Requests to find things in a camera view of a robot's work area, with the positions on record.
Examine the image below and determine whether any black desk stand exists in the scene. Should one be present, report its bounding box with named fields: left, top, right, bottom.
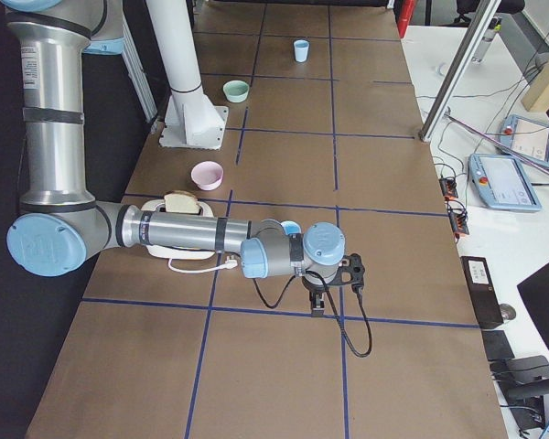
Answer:
left=490, top=355, right=549, bottom=430

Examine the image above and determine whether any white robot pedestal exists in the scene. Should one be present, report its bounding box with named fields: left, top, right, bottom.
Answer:
left=146, top=0, right=229, bottom=150

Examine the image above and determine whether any orange connector block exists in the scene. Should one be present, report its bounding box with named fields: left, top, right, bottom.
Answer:
left=439, top=177, right=458, bottom=200
left=447, top=208, right=469, bottom=238

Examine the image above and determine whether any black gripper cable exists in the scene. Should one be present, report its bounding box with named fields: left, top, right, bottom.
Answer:
left=252, top=269, right=373, bottom=359

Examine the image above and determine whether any light blue plastic cup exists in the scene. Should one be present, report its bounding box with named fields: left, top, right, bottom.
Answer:
left=281, top=220, right=302, bottom=235

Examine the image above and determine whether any bread slice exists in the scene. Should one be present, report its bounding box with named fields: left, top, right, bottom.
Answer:
left=164, top=191, right=199, bottom=215

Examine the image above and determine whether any aluminium frame post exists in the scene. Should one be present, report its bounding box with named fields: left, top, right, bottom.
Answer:
left=419, top=0, right=501, bottom=143

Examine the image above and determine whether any near teach pendant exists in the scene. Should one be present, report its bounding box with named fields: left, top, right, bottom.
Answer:
left=468, top=154, right=542, bottom=212

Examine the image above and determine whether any black box with label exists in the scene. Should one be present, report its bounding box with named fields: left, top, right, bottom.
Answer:
left=460, top=256, right=503, bottom=329

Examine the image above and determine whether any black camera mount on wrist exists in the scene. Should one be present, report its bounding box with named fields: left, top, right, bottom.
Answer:
left=338, top=253, right=365, bottom=294

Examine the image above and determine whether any pink bowl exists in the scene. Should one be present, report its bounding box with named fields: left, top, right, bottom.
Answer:
left=190, top=161, right=224, bottom=191

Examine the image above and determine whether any white toaster cable with plug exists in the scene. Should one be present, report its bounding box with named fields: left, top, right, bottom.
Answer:
left=167, top=255, right=239, bottom=274

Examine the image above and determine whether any far teach pendant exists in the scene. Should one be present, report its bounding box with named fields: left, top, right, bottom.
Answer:
left=499, top=114, right=549, bottom=168

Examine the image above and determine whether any white toaster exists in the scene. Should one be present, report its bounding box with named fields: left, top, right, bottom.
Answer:
left=142, top=199, right=215, bottom=261

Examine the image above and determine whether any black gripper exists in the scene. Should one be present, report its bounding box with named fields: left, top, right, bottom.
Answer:
left=302, top=273, right=328, bottom=317

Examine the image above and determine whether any teach pendant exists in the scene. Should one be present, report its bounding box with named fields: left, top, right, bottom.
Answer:
left=499, top=114, right=549, bottom=168
left=468, top=154, right=542, bottom=212

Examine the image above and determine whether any green bowl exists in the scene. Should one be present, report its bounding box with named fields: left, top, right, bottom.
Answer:
left=222, top=80, right=250, bottom=103

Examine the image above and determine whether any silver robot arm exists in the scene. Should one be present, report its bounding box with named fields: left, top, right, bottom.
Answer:
left=5, top=1, right=353, bottom=316

